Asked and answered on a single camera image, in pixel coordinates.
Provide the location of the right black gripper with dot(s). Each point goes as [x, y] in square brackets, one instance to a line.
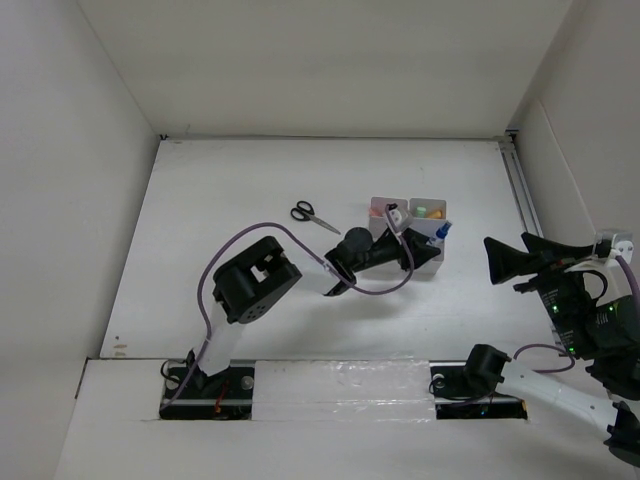
[504, 261]

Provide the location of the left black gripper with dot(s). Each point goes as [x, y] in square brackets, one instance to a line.
[416, 247]

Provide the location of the clear glue bottle blue cap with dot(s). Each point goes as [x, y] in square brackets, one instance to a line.
[438, 238]

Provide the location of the black handled scissors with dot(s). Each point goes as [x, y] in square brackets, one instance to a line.
[303, 211]

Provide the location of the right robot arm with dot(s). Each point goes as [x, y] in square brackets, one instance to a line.
[615, 419]

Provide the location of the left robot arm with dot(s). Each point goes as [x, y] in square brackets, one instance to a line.
[244, 288]

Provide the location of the right white organizer box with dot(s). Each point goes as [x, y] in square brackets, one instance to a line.
[428, 227]

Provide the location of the white organizer box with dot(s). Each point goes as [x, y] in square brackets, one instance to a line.
[428, 227]
[378, 225]

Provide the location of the left white organizer box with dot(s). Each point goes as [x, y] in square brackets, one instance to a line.
[378, 225]

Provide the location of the white taped panel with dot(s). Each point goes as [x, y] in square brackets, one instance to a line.
[343, 391]

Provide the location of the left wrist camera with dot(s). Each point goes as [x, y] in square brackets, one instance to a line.
[398, 217]

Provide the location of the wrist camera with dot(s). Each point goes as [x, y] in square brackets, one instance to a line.
[398, 217]
[608, 246]

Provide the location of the aluminium rail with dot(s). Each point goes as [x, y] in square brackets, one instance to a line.
[519, 186]

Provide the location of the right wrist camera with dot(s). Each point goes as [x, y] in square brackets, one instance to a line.
[608, 246]

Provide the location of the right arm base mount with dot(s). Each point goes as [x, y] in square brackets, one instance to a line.
[456, 399]

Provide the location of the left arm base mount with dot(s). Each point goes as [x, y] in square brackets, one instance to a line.
[227, 396]

